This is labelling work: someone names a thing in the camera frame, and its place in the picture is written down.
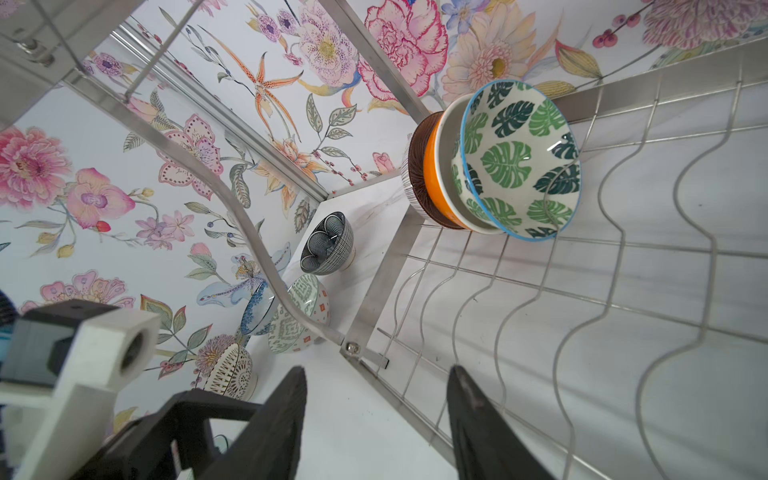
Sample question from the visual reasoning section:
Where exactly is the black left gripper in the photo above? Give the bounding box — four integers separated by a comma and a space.
72, 389, 261, 479

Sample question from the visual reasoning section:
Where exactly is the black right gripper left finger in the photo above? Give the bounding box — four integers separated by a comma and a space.
197, 366, 308, 479

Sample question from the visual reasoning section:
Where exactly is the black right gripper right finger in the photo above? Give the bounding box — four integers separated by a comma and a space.
447, 365, 552, 480

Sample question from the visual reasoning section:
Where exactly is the green geometric pattern bowl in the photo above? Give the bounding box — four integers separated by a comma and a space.
267, 273, 331, 355

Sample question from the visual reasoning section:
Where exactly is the stainless steel dish rack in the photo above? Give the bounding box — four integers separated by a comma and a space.
1, 1, 767, 479

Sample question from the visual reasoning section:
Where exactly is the grey striped bowl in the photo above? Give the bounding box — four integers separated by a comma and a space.
400, 111, 461, 230

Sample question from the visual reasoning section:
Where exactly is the green leaf pattern bowl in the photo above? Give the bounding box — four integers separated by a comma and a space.
452, 80, 581, 242

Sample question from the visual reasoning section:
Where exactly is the white bowl orange outside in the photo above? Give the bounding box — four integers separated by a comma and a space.
423, 94, 502, 235

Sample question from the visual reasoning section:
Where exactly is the white lattice pattern bowl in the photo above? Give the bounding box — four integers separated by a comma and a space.
203, 343, 258, 401

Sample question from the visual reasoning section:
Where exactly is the blue floral bowl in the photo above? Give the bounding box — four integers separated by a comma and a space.
239, 282, 278, 336

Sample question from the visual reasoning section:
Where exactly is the black patterned bowl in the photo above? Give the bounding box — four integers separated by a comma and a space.
299, 211, 356, 276

